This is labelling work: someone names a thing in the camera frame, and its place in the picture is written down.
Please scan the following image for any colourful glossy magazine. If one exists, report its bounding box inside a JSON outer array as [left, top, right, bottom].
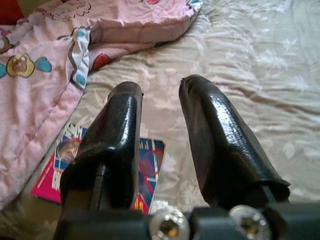
[[30, 122, 167, 216]]

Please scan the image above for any large red cushion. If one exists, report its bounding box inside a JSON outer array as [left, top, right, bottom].
[[0, 0, 26, 26]]

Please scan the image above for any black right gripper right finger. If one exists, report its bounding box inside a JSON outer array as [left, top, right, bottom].
[[178, 74, 291, 210]]

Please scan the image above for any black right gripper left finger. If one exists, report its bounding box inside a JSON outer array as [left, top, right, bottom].
[[60, 81, 144, 213]]

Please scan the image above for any pink cartoon print quilt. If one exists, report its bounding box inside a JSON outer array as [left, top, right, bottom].
[[0, 0, 203, 211]]

